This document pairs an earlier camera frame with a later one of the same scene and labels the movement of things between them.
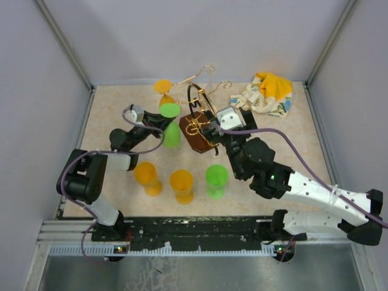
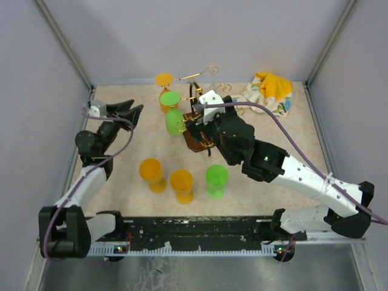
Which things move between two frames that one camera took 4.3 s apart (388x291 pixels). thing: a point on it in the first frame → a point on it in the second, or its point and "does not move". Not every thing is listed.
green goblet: [172, 133] → [175, 122]
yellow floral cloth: [267, 93] does not move
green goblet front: [216, 176] does not move
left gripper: [156, 120] → [133, 116]
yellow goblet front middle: [181, 182] does not move
